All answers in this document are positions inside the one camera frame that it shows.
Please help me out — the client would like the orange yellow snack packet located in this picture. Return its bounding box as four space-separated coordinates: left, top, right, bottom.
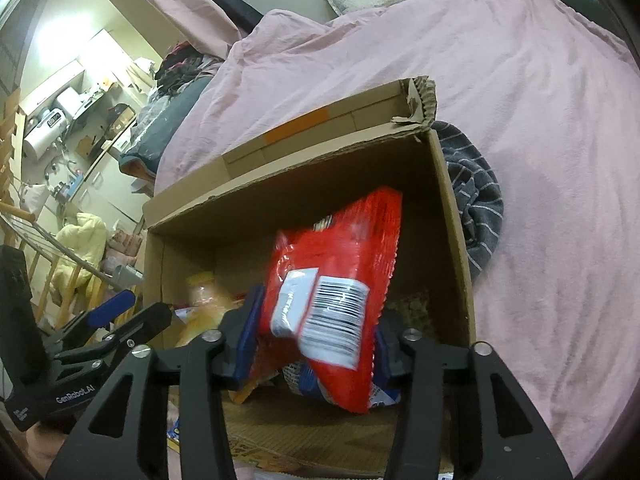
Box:
175 271 242 348

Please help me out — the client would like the white wall cabinet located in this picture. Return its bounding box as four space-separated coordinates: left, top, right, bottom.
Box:
22 57 86 111

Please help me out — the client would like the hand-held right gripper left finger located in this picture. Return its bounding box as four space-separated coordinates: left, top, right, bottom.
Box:
45 285 268 480

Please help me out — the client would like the white kitchen cabinet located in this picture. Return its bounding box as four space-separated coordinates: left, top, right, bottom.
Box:
70 150 151 226

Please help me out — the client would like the wooden drying rack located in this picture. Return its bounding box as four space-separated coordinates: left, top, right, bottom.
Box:
0 200 111 333

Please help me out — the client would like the brown cardboard box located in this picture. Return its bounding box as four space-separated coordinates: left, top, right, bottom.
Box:
142 76 477 476

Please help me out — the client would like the pink hanging sheet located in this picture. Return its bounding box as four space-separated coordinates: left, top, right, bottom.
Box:
115 0 251 61

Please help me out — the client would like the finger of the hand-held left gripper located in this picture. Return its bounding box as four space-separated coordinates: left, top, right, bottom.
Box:
42 289 137 350
51 301 174 367

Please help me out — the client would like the grey striped garment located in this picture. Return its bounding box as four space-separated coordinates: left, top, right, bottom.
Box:
431 121 505 278

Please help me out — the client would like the grey blue quilt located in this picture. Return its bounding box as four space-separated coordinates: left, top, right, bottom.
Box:
119 77 213 181

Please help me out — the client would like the yellow cloth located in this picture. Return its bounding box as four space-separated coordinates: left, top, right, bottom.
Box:
52 212 108 306

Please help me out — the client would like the white water heater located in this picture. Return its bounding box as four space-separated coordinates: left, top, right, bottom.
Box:
22 112 69 161

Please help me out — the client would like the red snack packet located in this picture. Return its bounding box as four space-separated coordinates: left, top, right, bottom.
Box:
247 186 403 415

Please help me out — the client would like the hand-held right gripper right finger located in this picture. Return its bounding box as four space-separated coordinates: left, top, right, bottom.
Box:
375 310 576 480

